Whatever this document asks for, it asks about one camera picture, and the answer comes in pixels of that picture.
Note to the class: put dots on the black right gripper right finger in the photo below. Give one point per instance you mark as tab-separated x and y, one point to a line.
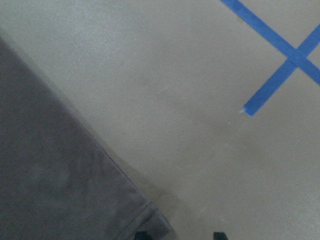
219	236

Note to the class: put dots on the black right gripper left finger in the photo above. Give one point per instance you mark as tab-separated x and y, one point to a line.
142	235

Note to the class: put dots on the brown t-shirt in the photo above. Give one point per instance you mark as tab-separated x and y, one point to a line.
56	182

